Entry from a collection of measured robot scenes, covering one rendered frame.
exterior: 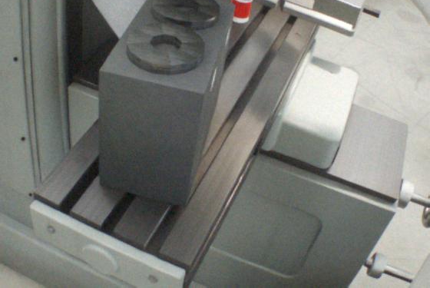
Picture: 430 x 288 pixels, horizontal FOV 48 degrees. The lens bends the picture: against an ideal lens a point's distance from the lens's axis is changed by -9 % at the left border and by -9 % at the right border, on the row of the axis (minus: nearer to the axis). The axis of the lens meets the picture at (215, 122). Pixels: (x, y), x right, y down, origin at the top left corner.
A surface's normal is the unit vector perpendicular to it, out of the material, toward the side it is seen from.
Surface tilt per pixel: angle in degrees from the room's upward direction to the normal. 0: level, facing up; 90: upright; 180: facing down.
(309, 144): 90
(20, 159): 88
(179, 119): 90
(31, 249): 68
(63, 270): 63
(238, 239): 90
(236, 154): 0
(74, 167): 0
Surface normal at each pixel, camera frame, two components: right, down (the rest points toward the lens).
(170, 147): -0.18, 0.62
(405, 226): 0.15, -0.75
